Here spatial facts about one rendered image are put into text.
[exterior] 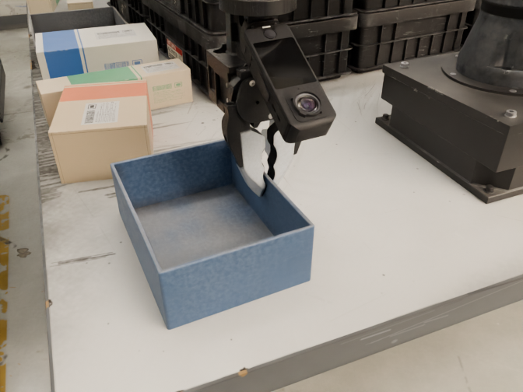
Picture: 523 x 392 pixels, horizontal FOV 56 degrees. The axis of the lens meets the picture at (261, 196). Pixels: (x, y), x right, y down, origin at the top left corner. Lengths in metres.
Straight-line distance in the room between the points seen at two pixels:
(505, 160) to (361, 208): 0.18
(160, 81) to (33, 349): 0.86
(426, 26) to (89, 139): 0.72
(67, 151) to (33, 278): 1.03
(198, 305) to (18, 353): 1.05
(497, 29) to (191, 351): 0.54
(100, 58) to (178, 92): 0.15
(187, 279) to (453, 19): 0.87
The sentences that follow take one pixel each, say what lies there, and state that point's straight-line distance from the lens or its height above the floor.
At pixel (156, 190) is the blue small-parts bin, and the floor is 0.72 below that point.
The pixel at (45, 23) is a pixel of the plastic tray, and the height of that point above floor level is 0.73.
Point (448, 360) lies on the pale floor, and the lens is 1.41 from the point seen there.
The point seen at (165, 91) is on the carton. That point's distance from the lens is 0.87.
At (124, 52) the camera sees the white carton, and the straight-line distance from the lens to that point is 0.93.
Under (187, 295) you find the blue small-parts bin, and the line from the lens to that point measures 0.45.
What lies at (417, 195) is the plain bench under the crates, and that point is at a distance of 0.66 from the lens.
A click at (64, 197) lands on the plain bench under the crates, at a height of 0.70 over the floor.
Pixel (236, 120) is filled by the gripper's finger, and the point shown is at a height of 0.85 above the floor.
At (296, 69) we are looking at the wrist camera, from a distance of 0.44.
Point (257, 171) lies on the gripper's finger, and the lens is 0.52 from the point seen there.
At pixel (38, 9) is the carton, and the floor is 0.71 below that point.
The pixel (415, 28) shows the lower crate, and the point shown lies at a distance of 1.08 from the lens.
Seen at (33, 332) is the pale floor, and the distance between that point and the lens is 1.51.
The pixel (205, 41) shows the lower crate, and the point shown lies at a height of 0.81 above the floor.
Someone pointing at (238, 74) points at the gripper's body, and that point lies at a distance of 0.47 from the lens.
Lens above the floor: 1.05
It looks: 34 degrees down
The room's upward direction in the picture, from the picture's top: straight up
